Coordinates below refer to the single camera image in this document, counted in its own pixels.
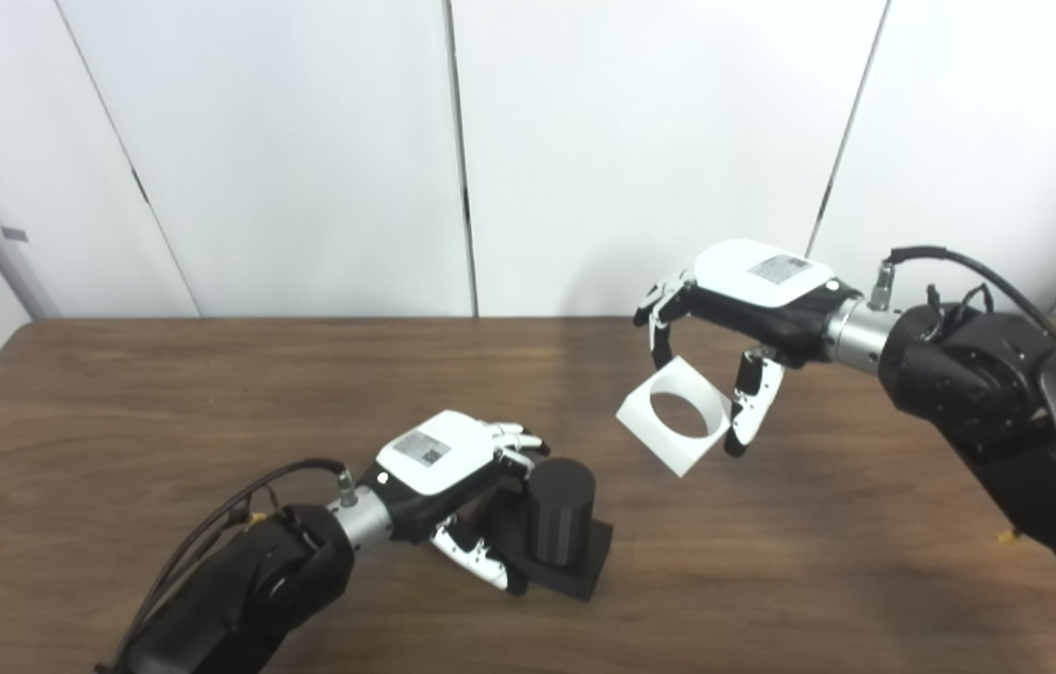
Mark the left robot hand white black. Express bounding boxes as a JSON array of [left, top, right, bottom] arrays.
[[369, 409, 550, 597]]

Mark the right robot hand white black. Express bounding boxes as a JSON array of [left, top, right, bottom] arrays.
[[634, 239, 864, 459]]

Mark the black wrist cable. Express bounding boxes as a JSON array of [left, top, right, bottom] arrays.
[[870, 245, 1056, 343], [107, 458, 359, 670]]

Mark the black peg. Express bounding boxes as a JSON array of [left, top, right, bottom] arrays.
[[481, 457, 614, 603]]

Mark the white square piece with hole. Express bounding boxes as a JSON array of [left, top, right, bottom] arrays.
[[615, 356, 733, 478]]

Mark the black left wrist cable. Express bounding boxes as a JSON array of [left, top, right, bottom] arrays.
[[107, 458, 359, 670]]

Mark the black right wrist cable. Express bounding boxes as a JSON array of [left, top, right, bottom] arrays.
[[870, 245, 1056, 343]]

